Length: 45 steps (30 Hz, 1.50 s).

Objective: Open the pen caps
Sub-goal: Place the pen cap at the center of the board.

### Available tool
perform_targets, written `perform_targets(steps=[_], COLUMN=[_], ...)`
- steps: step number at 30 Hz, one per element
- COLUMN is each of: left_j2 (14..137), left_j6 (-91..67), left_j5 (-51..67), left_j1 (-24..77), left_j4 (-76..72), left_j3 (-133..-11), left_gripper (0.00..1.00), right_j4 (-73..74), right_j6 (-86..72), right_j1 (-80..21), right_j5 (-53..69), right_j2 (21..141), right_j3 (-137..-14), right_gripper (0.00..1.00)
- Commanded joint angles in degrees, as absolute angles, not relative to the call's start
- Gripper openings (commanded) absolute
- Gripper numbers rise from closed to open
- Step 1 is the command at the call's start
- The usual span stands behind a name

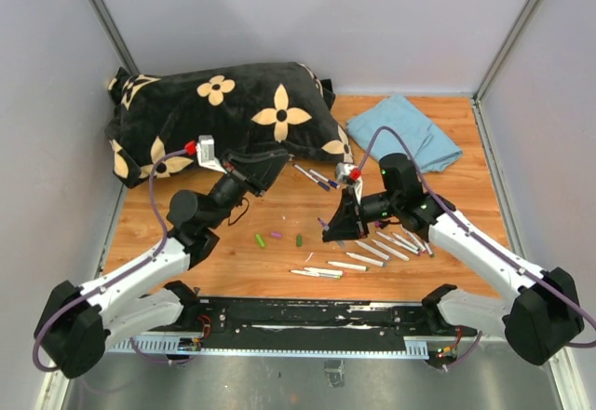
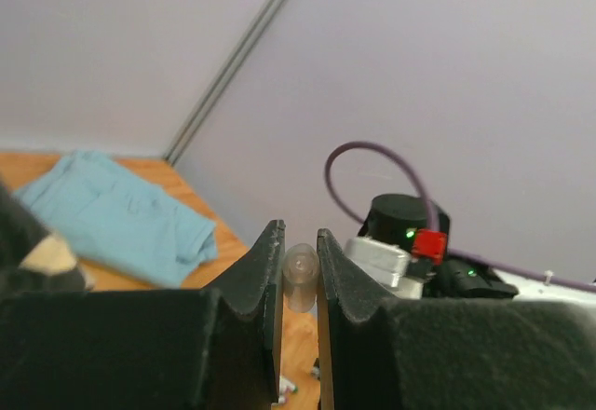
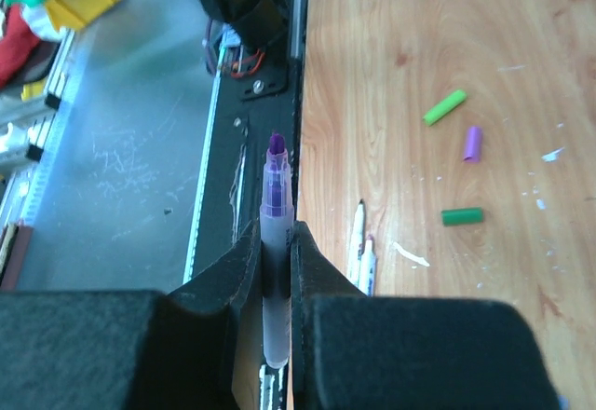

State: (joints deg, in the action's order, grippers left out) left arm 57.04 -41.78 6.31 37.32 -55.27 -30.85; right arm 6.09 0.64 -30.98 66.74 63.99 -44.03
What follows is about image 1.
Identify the lime green pen cap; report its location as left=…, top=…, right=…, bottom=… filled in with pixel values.
left=255, top=234, right=265, bottom=248

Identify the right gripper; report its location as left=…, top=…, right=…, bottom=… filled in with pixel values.
left=321, top=186, right=400, bottom=242

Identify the black floral pillow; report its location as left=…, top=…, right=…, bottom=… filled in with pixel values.
left=105, top=61, right=353, bottom=188

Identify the clear cap grey pen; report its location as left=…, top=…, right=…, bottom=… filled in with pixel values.
left=317, top=217, right=329, bottom=231

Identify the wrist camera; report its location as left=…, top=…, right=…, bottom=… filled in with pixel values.
left=335, top=162, right=363, bottom=203
left=196, top=135, right=222, bottom=171

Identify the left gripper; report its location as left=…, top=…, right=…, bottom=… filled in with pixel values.
left=206, top=150, right=291, bottom=231

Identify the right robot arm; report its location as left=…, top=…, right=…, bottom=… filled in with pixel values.
left=322, top=154, right=586, bottom=365

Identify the light blue folded cloth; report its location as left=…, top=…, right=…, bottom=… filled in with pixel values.
left=346, top=95, right=463, bottom=173

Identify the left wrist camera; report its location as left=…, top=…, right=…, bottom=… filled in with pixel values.
left=196, top=135, right=222, bottom=171

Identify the dark blue cap marker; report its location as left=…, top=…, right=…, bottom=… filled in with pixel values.
left=308, top=169, right=341, bottom=189

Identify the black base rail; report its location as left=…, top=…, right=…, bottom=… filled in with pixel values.
left=153, top=296, right=457, bottom=353

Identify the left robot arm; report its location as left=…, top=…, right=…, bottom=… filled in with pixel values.
left=32, top=149, right=290, bottom=378

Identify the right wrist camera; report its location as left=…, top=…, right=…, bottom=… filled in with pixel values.
left=335, top=162, right=363, bottom=203

